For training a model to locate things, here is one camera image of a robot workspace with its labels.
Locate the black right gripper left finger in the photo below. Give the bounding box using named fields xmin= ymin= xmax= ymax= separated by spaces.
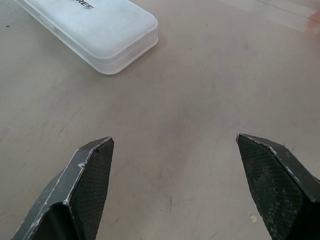
xmin=11 ymin=136 xmax=115 ymax=240

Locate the translucent white plastic case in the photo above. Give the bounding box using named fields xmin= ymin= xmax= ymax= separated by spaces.
xmin=15 ymin=0 xmax=159 ymax=76

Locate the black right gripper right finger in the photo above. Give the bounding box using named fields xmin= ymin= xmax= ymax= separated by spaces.
xmin=236 ymin=133 xmax=320 ymax=240

